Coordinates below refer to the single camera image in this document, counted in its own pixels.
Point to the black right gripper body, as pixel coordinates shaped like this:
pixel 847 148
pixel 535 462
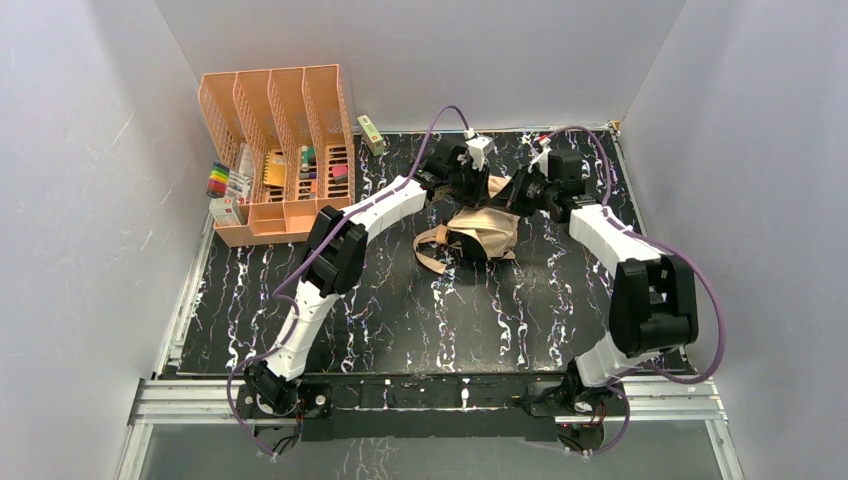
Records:
pixel 519 194

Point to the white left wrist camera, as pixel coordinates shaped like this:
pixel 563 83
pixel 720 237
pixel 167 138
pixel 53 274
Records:
pixel 478 148

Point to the pink eraser in organizer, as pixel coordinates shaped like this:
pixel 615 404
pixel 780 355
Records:
pixel 339 174

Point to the aluminium table edge rail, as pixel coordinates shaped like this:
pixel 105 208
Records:
pixel 406 353

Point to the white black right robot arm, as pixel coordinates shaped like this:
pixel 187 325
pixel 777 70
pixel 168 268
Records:
pixel 653 305

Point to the green white small box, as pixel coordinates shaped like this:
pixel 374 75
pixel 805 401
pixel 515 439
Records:
pixel 371 135

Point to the yellow notebook in organizer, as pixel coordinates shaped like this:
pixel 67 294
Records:
pixel 274 171

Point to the peach plastic desk organizer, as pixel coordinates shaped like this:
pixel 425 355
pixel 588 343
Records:
pixel 288 129

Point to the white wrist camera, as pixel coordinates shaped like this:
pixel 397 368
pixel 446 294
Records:
pixel 539 164
pixel 478 148

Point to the colourful marker pen set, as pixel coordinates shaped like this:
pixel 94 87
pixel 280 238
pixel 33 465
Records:
pixel 218 181

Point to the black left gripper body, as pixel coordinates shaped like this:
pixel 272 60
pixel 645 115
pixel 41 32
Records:
pixel 468 188

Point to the small white cardboard box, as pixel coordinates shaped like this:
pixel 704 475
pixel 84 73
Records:
pixel 226 211

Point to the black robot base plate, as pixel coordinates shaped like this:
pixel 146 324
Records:
pixel 535 407

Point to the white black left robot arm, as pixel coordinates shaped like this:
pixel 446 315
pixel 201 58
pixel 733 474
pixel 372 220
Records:
pixel 335 253

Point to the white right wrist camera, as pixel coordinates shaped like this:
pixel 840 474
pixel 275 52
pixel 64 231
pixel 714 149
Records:
pixel 539 164

